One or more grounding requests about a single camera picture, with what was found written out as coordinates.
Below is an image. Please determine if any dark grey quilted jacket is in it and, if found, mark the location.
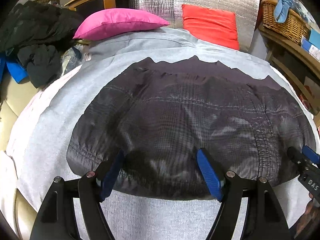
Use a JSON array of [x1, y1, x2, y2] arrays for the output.
[[67, 57, 316, 200]]

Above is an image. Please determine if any person's right hand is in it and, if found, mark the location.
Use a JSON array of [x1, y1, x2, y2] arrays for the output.
[[290, 193, 319, 239]]

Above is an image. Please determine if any light grey bed blanket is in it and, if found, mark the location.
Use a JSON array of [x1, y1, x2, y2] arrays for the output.
[[7, 28, 319, 239]]

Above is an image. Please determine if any wooden shelf unit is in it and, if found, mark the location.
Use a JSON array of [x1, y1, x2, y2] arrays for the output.
[[259, 24, 319, 127]]

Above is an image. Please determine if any wicker basket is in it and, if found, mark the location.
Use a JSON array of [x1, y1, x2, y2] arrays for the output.
[[261, 1, 311, 45]]

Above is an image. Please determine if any blue garment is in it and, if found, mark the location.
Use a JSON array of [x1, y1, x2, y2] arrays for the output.
[[0, 54, 28, 83]]

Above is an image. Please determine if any red pillow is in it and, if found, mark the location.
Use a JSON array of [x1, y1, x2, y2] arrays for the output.
[[182, 4, 240, 50]]

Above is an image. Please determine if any light blue cloth in basket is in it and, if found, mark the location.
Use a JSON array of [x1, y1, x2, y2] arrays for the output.
[[273, 0, 293, 23]]

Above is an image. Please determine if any pink pillow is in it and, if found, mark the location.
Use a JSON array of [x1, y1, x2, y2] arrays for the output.
[[73, 8, 170, 41]]

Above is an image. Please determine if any black puffer jacket pile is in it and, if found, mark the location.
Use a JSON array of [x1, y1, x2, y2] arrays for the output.
[[1, 1, 84, 88]]

